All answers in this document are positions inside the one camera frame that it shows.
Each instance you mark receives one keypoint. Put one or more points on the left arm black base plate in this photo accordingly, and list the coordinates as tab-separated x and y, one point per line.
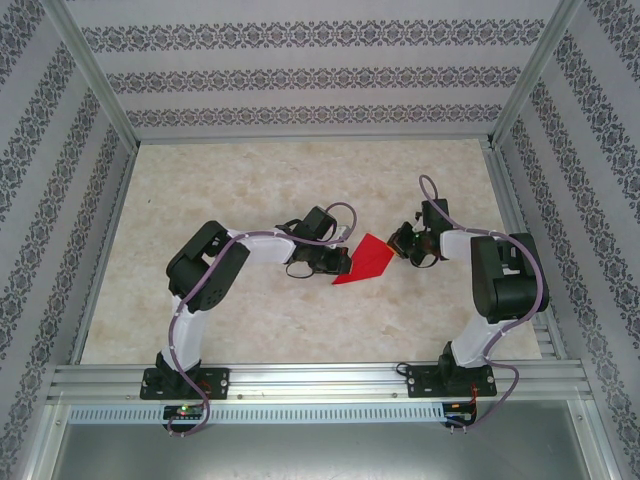
217	382

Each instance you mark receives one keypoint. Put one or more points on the sheet metal tray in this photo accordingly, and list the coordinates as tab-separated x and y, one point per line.
320	450

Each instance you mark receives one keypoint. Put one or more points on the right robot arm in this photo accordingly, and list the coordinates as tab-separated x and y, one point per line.
455	245

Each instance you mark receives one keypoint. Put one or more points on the red cloth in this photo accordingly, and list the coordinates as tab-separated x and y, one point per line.
367	255

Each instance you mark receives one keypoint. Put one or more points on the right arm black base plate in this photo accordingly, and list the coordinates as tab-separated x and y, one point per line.
420	382

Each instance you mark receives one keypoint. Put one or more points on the aluminium mounting rail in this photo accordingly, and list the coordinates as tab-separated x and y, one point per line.
320	375

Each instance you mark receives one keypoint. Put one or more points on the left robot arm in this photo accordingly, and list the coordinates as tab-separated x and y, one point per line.
265	247

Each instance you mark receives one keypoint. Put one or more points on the aluminium frame post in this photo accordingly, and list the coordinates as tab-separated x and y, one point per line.
90	65
537	65

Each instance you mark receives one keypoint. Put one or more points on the circuit board with green light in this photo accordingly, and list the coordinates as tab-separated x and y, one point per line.
185	411

